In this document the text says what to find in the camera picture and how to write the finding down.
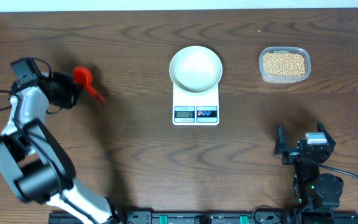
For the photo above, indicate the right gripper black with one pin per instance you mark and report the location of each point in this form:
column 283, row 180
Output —
column 291, row 154

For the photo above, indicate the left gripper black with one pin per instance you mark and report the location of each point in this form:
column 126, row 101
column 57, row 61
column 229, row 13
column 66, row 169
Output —
column 76, row 90

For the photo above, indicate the red plastic measuring scoop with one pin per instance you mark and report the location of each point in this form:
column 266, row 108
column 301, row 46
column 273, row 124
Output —
column 82, row 76

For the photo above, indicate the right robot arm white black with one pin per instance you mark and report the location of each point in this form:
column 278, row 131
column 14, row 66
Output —
column 319, row 194

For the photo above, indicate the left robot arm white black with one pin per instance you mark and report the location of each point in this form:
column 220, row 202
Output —
column 32, row 162

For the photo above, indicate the white digital kitchen scale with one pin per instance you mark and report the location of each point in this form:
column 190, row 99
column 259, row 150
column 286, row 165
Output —
column 195, row 109

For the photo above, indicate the white ceramic bowl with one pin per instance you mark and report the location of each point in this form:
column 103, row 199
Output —
column 195, row 69

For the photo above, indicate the clear plastic container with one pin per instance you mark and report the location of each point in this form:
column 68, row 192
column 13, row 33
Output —
column 285, row 80

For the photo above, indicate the soybeans in container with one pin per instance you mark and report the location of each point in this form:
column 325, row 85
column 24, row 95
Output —
column 284, row 64

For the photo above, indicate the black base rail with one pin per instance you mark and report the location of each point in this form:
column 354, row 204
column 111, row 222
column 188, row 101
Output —
column 264, row 217

